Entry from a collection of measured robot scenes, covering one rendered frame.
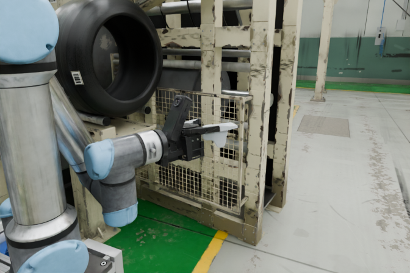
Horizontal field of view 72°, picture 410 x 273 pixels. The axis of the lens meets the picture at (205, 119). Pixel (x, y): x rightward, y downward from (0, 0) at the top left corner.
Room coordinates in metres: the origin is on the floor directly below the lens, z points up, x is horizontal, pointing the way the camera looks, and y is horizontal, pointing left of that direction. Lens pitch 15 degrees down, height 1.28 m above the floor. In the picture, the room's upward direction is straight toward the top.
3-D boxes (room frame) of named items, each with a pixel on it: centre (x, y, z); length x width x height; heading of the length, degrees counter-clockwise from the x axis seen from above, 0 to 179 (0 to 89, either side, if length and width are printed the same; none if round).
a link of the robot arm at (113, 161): (0.56, 0.19, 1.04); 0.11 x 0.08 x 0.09; 130
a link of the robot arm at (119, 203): (0.57, 0.20, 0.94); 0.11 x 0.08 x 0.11; 40
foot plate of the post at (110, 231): (1.67, 0.77, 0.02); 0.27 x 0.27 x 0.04; 57
